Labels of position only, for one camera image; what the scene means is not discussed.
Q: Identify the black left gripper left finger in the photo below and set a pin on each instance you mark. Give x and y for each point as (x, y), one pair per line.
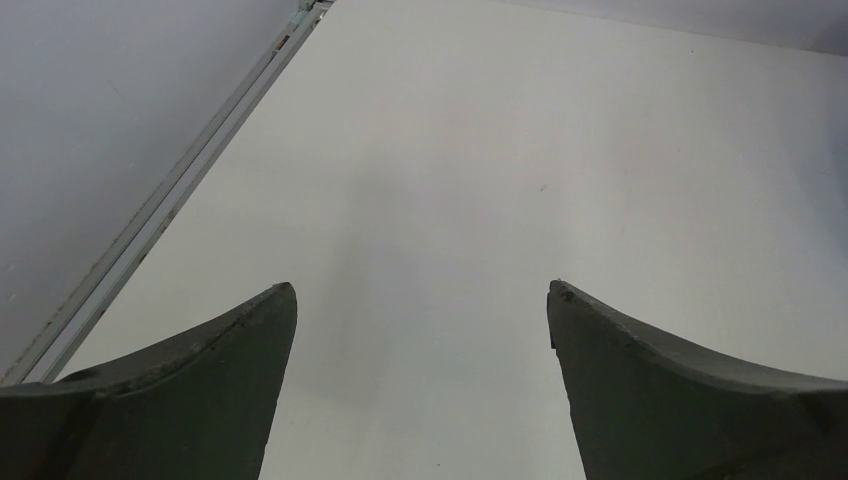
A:
(197, 405)

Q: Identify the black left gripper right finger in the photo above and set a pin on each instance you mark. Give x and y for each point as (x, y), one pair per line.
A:
(647, 404)

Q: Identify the aluminium frame rail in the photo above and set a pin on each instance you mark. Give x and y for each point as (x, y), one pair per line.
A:
(111, 114)

